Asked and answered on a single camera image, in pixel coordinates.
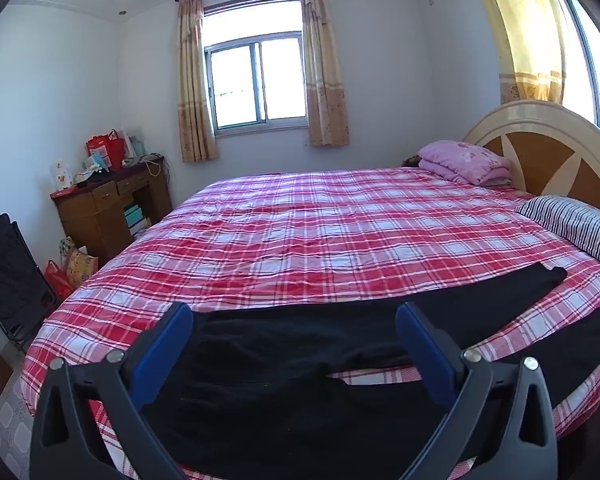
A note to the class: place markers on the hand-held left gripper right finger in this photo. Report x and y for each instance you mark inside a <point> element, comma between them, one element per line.
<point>425,355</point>

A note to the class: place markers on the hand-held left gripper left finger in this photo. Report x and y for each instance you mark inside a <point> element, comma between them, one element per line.
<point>162,355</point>

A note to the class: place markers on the black pants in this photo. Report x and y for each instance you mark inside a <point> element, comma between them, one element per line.
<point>280,360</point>

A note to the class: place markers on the yellow patterned bag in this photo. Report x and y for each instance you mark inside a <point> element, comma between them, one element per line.
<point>82,267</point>

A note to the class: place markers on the red plastic bag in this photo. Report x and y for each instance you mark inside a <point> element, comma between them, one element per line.
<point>57,280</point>

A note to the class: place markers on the teal storage box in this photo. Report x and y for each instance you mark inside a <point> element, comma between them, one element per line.
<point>134,216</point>

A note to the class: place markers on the brown wooden desk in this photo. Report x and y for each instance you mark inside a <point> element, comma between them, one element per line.
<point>90,220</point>

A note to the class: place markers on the red plaid bed sheet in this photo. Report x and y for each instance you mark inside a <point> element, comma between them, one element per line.
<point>305,230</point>

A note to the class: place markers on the black folding chair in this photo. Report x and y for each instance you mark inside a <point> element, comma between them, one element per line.
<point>10,270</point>

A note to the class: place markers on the striped pillow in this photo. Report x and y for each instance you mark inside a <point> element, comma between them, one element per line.
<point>575,222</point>

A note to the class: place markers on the folded pink blanket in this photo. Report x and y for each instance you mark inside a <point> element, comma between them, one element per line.
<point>460,157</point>

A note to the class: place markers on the white printed box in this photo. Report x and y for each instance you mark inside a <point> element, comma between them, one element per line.
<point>63,176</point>

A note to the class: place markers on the red gift bag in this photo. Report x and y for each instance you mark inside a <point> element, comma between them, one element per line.
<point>111,150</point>

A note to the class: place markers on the white paper bag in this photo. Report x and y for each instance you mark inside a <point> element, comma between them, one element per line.
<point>132,145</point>

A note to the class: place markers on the round wooden headboard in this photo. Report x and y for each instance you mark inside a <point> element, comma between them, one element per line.
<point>535,155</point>

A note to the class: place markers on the beige patterned curtain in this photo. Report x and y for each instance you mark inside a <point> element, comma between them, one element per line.
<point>192,100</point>
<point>325,85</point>

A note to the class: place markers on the sliding glass window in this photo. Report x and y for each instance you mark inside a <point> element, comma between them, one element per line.
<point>257,80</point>

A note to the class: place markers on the yellow patterned curtain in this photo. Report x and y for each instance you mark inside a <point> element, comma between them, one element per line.
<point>525,35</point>

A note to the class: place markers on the large side window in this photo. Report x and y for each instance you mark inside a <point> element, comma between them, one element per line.
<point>580,50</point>

